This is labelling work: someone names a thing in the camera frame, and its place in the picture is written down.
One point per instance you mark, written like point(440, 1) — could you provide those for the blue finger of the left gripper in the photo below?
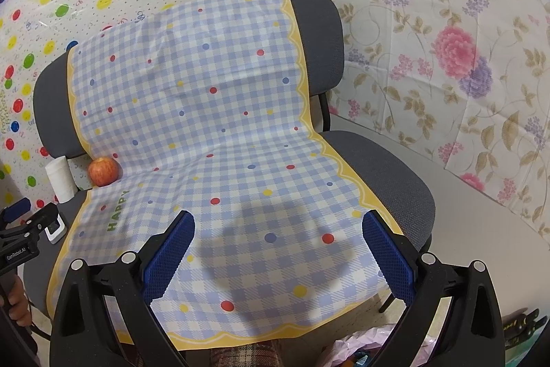
point(13, 212)
point(42, 219)

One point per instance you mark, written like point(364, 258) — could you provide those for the grey office chair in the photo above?
point(374, 169)

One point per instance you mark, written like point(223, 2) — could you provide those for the red apple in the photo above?
point(103, 171)

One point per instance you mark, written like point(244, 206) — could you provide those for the person's left hand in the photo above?
point(18, 304)

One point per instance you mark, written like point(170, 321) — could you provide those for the green bag on floor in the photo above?
point(514, 355)

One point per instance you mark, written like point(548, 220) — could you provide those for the white power bank device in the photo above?
point(56, 231)

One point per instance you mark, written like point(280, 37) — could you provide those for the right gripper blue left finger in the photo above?
point(83, 333)

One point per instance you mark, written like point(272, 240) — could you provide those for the black bottle near wall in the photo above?
point(515, 325)

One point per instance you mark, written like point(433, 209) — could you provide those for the plaid red rug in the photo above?
point(261, 354)

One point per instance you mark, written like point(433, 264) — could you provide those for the blue checkered plastic cloth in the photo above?
point(215, 160)

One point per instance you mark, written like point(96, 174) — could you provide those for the white paper cup stack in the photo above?
point(61, 179)

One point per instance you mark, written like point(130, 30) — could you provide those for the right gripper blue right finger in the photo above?
point(472, 332)

